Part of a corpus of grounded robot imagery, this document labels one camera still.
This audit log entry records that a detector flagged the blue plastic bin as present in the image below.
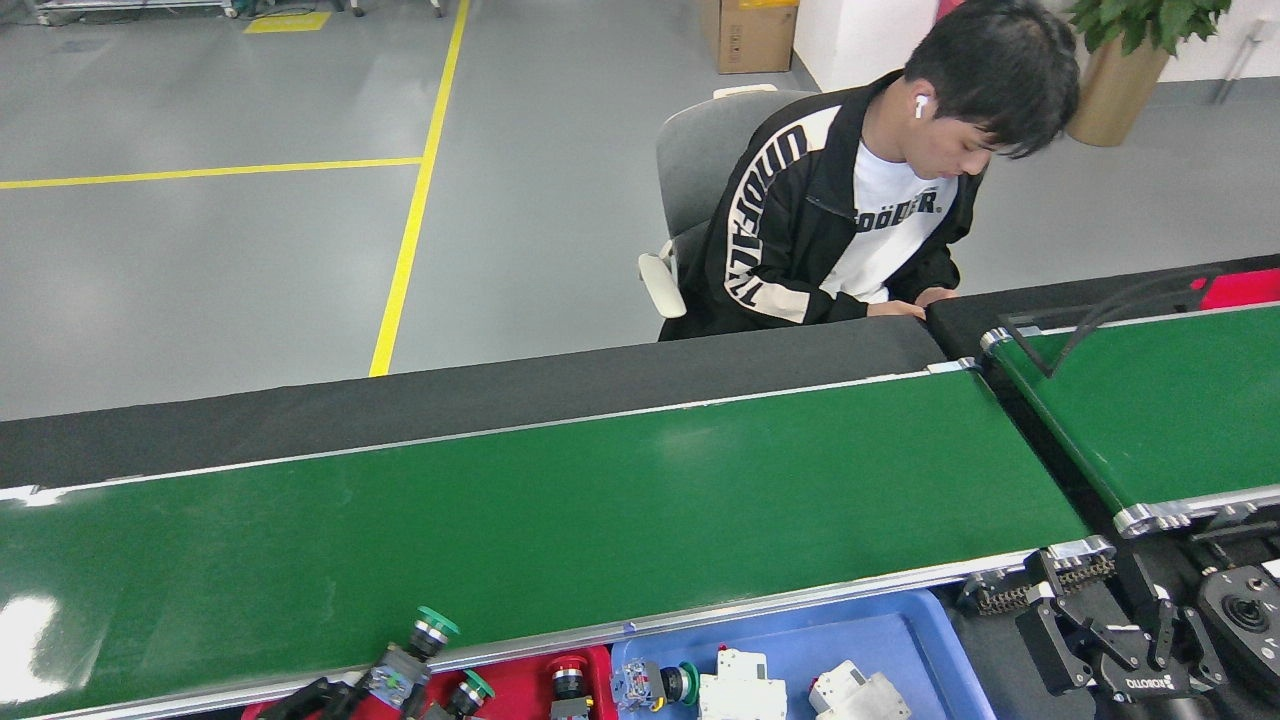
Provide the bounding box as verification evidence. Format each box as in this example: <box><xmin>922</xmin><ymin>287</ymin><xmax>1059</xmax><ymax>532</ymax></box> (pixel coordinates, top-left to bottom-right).
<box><xmin>610</xmin><ymin>588</ymin><xmax>996</xmax><ymax>720</ymax></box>

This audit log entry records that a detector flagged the cardboard box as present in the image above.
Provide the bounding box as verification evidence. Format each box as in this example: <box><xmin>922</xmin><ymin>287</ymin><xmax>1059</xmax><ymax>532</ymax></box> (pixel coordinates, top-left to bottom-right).
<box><xmin>700</xmin><ymin>0</ymin><xmax>801</xmax><ymax>75</ymax></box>

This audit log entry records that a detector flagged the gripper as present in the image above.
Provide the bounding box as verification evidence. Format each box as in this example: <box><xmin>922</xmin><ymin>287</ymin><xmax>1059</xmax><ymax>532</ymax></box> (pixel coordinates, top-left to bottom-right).
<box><xmin>1015</xmin><ymin>580</ymin><xmax>1227</xmax><ymax>720</ymax></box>

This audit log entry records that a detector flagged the white circuit breaker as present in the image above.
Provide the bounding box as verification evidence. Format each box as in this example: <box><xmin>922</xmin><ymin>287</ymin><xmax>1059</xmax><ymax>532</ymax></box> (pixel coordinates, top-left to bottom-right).
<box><xmin>807</xmin><ymin>658</ymin><xmax>914</xmax><ymax>720</ymax></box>
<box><xmin>696</xmin><ymin>644</ymin><xmax>790</xmax><ymax>720</ymax></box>

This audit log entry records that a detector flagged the person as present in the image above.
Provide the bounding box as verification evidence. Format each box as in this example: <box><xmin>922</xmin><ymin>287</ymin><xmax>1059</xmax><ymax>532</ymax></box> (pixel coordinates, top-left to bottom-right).
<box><xmin>658</xmin><ymin>0</ymin><xmax>1081</xmax><ymax>343</ymax></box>

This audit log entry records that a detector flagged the grey office chair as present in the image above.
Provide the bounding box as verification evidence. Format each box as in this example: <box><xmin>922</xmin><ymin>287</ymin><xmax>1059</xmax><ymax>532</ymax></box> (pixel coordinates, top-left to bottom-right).
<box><xmin>638</xmin><ymin>85</ymin><xmax>821</xmax><ymax>321</ymax></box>

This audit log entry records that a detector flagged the red tray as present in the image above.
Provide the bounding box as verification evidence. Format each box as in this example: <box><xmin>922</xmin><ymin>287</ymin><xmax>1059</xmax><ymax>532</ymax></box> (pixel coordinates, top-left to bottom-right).
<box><xmin>1190</xmin><ymin>268</ymin><xmax>1280</xmax><ymax>311</ymax></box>

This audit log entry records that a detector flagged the conveyor drive chain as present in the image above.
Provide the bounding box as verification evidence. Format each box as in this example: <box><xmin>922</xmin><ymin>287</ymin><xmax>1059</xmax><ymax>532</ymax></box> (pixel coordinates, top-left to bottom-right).
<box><xmin>975</xmin><ymin>555</ymin><xmax>1116</xmax><ymax>616</ymax></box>

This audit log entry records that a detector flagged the black guide frame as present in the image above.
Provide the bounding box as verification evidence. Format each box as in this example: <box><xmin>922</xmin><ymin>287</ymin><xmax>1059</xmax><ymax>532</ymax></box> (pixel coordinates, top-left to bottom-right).
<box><xmin>998</xmin><ymin>288</ymin><xmax>1216</xmax><ymax>380</ymax></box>

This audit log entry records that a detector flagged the green conveyor belt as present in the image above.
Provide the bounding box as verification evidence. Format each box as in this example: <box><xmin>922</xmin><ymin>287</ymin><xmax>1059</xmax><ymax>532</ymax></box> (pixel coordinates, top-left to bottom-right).
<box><xmin>0</xmin><ymin>358</ymin><xmax>1116</xmax><ymax>720</ymax></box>
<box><xmin>980</xmin><ymin>300</ymin><xmax>1280</xmax><ymax>539</ymax></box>

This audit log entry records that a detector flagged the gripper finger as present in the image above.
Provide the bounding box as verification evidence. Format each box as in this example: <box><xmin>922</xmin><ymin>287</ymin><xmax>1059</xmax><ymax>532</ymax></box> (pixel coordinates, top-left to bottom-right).
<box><xmin>256</xmin><ymin>677</ymin><xmax>363</xmax><ymax>720</ymax></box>

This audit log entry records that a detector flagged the red plastic bin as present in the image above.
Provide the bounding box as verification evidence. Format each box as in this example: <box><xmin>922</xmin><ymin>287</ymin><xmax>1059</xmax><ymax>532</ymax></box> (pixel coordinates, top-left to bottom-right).
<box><xmin>240</xmin><ymin>645</ymin><xmax>616</xmax><ymax>720</ymax></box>

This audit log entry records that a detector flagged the potted plant in gold pot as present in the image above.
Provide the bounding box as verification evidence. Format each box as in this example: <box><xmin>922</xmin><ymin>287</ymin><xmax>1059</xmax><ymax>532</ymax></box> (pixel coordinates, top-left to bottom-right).
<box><xmin>1065</xmin><ymin>0</ymin><xmax>1233</xmax><ymax>148</ymax></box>

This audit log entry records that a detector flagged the red push button switch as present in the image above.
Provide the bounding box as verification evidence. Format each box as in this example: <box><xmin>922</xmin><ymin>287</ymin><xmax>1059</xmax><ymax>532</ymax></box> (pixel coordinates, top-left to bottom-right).
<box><xmin>545</xmin><ymin>654</ymin><xmax>597</xmax><ymax>720</ymax></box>

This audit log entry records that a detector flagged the black cable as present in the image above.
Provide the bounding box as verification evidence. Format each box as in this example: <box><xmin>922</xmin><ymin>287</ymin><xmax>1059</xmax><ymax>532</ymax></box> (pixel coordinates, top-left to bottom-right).
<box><xmin>1050</xmin><ymin>268</ymin><xmax>1221</xmax><ymax>376</ymax></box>

